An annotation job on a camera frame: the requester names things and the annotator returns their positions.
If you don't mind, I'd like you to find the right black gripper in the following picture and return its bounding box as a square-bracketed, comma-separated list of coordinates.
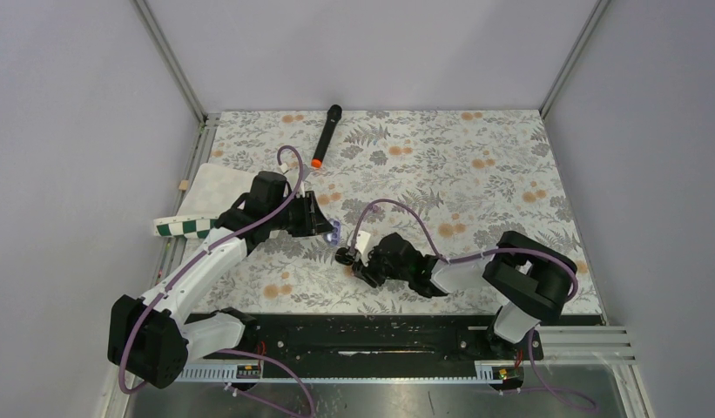
[353, 244, 412, 289]

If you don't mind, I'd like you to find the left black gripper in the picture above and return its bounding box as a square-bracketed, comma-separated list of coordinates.
[268, 191, 333, 238]

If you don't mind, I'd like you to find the purple earbud charging case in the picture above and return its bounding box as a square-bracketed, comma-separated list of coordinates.
[323, 219, 341, 246]

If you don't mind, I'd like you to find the black earbud charging case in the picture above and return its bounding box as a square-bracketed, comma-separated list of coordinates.
[334, 247, 357, 266]

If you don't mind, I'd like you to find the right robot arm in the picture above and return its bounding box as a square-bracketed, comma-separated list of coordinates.
[334, 231, 579, 359]

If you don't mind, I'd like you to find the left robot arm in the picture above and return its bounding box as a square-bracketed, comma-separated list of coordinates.
[107, 171, 334, 388]

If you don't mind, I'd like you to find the floral tablecloth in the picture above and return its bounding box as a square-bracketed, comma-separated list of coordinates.
[197, 111, 602, 314]

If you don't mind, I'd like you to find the green white checkered mat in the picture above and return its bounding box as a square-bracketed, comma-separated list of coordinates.
[152, 163, 255, 239]

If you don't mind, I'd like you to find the black microphone orange tip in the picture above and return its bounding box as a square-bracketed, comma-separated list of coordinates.
[311, 104, 342, 168]

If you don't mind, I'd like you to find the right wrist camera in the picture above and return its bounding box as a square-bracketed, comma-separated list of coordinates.
[352, 230, 374, 259]

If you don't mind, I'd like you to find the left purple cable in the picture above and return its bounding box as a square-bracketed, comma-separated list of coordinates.
[118, 145, 305, 395]

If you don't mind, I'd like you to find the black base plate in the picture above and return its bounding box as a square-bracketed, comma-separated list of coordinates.
[180, 313, 544, 381]

